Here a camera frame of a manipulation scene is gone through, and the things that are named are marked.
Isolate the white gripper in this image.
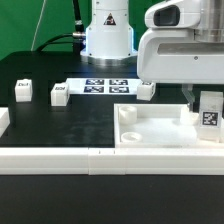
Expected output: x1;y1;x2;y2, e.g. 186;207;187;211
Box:
137;0;224;111

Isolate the white square tabletop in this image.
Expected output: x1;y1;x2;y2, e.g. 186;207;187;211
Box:
114;104;224;149

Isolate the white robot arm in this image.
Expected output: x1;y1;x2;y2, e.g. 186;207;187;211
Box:
81;0;224;101

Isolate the AprilTag marker sheet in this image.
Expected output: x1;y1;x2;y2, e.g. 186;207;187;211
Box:
66;78;140;95

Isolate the white U-shaped obstacle fence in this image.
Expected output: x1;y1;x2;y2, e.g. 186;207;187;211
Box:
0;107;224;176

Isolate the black cable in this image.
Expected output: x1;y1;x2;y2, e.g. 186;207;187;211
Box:
34;31;88;53

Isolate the white thin cable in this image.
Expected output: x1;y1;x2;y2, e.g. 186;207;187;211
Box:
30;0;48;52

